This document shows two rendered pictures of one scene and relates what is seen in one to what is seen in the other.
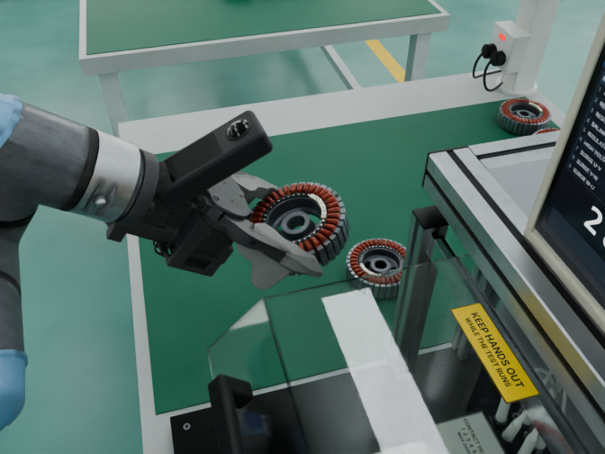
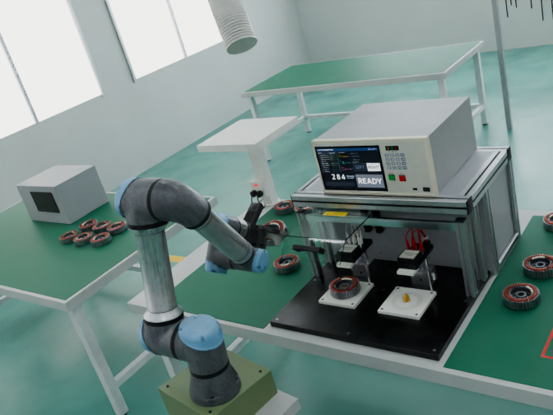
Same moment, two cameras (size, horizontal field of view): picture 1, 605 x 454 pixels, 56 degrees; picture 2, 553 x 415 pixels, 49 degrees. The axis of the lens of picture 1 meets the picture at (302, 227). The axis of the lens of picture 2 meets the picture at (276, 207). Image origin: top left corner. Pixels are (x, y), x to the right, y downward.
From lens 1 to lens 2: 1.75 m
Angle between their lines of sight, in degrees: 33
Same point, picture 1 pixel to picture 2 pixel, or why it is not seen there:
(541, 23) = (266, 173)
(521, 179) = (314, 188)
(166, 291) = (225, 314)
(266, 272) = (277, 240)
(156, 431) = (268, 330)
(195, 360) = (258, 314)
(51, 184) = (236, 226)
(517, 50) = (265, 186)
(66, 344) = not seen: outside the picture
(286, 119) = (197, 259)
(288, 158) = not seen: hidden behind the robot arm
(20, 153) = (230, 220)
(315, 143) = not seen: hidden behind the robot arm
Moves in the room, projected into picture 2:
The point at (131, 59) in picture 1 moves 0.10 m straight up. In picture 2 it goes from (89, 290) to (81, 272)
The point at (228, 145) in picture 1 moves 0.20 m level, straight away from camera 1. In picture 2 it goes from (255, 209) to (218, 204)
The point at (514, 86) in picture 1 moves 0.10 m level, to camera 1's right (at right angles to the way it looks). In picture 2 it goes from (271, 202) to (285, 193)
